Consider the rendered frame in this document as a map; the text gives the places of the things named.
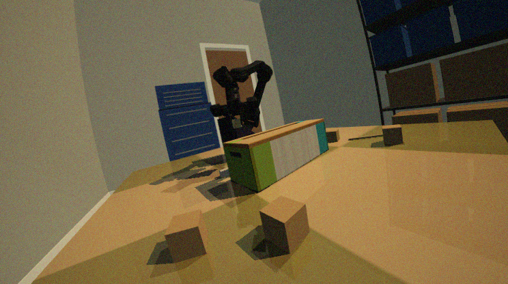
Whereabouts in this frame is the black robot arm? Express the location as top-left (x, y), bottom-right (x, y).
top-left (212, 60), bottom-right (273, 130)

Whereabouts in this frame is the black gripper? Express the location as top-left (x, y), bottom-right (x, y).
top-left (210, 89), bottom-right (258, 127)

